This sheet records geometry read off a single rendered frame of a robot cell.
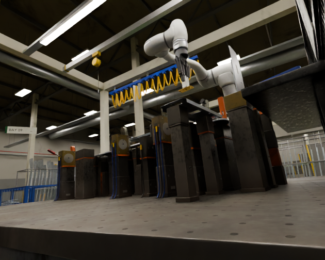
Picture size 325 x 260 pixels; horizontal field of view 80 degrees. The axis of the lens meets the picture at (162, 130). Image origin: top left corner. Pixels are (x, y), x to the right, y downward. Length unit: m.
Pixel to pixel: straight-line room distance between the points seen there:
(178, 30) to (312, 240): 1.18
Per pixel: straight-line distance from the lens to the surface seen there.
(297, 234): 0.24
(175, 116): 0.61
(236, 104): 0.78
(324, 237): 0.24
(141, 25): 3.66
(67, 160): 1.67
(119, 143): 1.12
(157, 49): 1.32
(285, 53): 13.21
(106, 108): 5.38
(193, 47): 4.36
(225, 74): 1.66
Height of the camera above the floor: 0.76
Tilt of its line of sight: 15 degrees up
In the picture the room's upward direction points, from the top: 5 degrees counter-clockwise
